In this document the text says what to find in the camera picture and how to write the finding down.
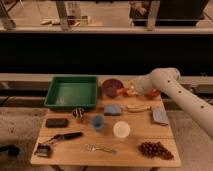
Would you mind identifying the bunch of dark grapes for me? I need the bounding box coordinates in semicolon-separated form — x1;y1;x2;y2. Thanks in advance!
138;142;174;160

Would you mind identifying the silver fork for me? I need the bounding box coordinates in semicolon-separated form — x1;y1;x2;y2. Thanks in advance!
86;144;116;154

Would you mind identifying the blue sponge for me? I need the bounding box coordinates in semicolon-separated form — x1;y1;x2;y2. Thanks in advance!
104;105;122;115

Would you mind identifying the purple bowl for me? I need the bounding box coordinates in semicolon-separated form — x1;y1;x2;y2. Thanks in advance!
101;79;123;98

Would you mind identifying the black handled knife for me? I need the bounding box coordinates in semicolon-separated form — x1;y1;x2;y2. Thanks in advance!
42;132;83;144

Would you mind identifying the yellow banana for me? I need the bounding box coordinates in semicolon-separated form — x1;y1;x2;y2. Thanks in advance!
127;105;151;113

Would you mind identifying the red bowl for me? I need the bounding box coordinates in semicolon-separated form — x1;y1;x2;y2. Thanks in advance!
145;89;161;99

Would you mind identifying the orange apple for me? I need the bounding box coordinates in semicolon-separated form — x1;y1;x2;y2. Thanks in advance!
126;86;137;97

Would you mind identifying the black object on floor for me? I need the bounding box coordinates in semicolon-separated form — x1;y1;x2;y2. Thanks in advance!
0;145;19;157

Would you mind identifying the black binder clip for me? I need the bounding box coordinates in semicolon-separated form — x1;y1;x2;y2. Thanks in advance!
34;144;52;157

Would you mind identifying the red chili pepper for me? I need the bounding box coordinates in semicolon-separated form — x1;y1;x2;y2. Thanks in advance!
116;88;128;95

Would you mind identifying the green plastic tray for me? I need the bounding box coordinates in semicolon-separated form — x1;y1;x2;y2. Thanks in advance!
44;76;98;110

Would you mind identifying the blue plastic cup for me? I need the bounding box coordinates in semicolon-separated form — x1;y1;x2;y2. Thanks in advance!
91;115;104;131

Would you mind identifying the black rectangular case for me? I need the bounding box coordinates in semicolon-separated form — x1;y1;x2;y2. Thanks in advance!
45;118;68;128

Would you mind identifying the white plastic cup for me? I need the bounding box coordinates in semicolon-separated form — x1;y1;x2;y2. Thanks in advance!
113;121;131;139

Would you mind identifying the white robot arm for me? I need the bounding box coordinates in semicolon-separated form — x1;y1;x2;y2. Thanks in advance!
133;68;213;139

